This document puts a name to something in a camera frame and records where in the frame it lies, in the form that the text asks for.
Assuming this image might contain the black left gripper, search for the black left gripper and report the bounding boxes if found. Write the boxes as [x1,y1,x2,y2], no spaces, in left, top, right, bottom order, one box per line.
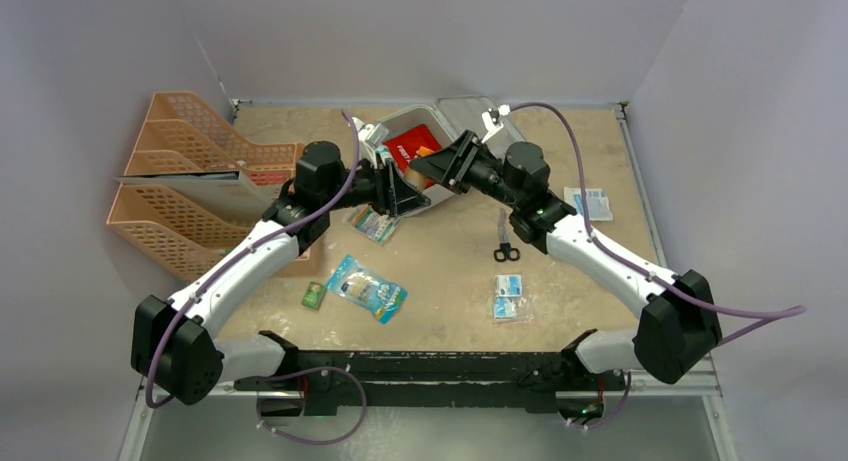
[322,153,429,217]

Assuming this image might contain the red first aid pouch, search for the red first aid pouch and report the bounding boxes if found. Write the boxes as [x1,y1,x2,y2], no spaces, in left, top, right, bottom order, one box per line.
[382,124,442,191]

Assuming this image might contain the black handled scissors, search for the black handled scissors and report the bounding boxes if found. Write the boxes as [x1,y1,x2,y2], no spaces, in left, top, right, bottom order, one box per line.
[493,208,521,263]

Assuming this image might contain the small green box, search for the small green box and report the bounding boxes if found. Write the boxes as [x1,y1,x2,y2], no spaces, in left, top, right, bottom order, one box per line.
[301,281,326,310]

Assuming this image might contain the brown orange-capped bottle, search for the brown orange-capped bottle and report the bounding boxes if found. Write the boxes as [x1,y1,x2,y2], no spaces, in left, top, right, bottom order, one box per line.
[404,167,429,191]

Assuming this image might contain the white green-label bottle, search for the white green-label bottle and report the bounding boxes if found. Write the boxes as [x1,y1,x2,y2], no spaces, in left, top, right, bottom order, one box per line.
[373,145,393,166]

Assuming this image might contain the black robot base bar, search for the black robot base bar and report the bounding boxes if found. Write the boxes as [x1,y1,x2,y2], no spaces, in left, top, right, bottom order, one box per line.
[235,349,626,417]

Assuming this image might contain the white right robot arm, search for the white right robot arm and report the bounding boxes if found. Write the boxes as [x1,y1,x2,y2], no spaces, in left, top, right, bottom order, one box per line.
[410,131,723,388]

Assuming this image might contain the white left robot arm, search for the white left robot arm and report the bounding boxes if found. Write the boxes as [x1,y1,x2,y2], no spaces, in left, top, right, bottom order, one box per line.
[131,141,431,408]

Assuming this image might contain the grey medicine kit box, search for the grey medicine kit box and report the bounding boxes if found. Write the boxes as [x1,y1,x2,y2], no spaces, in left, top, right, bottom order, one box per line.
[344,96,550,217]

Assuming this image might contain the colourful plaster box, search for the colourful plaster box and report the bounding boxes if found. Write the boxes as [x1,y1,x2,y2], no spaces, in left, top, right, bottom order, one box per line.
[348,206,401,245]

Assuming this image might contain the blue cotton swab bag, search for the blue cotton swab bag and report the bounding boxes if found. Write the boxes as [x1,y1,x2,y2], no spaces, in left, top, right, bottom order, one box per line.
[327,255,408,324]

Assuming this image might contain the clear wipe packets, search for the clear wipe packets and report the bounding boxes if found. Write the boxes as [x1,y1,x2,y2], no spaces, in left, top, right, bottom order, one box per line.
[492,274,534,323]

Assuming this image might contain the blue white gauze packet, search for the blue white gauze packet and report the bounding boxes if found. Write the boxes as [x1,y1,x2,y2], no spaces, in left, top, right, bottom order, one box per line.
[563,187,614,222]

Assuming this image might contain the grey folder in rack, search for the grey folder in rack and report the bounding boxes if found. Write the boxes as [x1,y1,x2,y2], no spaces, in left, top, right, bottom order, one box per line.
[116,170,268,220]

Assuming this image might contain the orange plastic file rack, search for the orange plastic file rack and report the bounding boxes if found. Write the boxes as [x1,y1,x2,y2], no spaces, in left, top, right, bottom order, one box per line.
[107,91,304,282]

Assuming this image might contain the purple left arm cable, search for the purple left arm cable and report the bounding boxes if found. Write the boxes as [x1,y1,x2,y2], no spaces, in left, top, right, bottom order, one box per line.
[144,110,362,410]

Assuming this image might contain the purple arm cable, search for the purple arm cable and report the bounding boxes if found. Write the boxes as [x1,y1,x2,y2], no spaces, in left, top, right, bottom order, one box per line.
[144,110,362,410]
[506,101,807,347]

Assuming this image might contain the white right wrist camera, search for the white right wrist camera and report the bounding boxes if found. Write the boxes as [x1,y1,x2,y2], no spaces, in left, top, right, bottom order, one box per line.
[481,104,512,144]

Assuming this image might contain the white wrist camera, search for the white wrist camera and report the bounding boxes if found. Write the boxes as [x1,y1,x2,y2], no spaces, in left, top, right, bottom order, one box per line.
[353,117,390,149]
[481,104,512,144]

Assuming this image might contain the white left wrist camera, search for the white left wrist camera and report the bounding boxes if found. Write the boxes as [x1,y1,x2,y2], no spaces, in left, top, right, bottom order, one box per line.
[353,117,390,149]

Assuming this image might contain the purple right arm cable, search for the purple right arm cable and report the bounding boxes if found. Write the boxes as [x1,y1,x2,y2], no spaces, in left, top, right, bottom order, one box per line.
[506,101,807,347]

